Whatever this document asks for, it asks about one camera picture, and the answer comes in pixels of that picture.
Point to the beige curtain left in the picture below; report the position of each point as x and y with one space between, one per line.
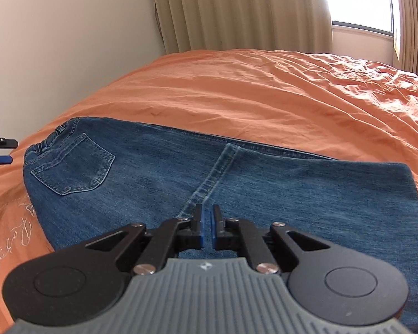
290 25

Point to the orange bed cover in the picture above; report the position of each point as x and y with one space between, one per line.
357 110

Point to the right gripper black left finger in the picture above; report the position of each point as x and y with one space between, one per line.
80 282

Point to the blue denim jeans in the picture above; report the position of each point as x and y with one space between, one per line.
94 175

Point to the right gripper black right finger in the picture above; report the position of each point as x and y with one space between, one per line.
332 282

